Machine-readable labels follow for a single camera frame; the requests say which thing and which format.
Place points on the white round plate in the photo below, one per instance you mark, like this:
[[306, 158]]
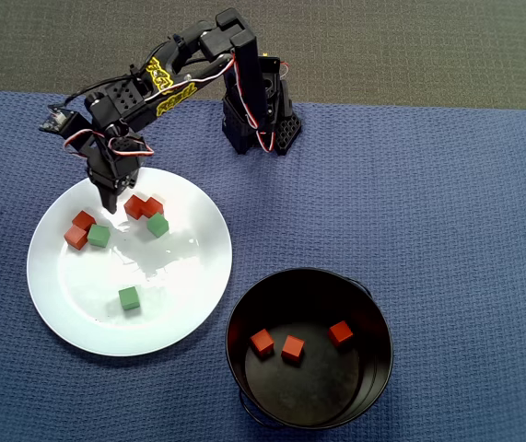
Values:
[[189, 299]]

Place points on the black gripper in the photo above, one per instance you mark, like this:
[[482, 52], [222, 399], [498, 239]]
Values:
[[107, 185]]

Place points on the green cube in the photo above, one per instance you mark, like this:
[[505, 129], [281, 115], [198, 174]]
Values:
[[129, 297], [157, 224], [98, 235]]

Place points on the black metal bucket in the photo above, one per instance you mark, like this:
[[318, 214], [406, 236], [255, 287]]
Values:
[[308, 391]]

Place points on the blue waffle cloth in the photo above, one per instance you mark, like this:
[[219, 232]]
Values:
[[428, 207]]

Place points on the red cube with textured face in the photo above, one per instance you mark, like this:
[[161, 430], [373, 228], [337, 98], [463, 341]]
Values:
[[293, 347]]

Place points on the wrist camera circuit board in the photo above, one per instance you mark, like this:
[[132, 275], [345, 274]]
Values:
[[55, 119]]

